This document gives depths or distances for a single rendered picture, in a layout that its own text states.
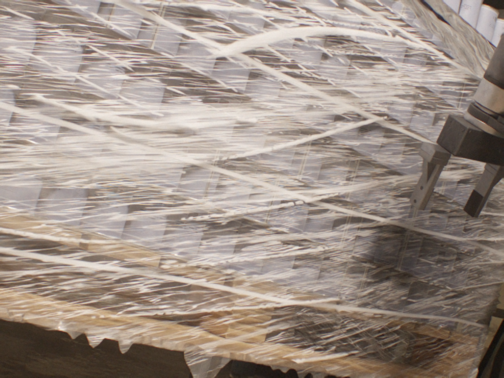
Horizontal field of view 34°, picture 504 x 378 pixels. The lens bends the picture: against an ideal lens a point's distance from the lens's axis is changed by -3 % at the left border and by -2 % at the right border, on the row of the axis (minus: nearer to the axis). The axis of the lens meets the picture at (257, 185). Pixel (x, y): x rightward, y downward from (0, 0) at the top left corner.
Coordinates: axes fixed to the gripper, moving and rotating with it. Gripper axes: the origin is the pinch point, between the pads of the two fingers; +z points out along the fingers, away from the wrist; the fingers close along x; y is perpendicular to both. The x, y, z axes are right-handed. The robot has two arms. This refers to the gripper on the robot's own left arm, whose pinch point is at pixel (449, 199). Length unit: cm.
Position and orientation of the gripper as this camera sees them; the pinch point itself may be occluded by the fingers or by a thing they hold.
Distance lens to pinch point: 140.0
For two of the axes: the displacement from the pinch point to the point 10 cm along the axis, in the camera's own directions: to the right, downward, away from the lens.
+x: -8.1, -1.2, -5.8
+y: -4.7, -4.8, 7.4
